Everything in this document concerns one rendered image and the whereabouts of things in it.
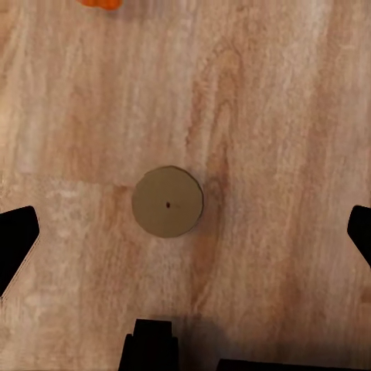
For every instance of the pillar candle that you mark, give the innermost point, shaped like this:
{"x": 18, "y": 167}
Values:
{"x": 167, "y": 201}

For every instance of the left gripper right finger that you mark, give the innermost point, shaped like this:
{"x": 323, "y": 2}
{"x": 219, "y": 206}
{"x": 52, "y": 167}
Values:
{"x": 359, "y": 229}

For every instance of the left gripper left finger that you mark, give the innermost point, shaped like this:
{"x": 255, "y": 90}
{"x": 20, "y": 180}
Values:
{"x": 18, "y": 232}

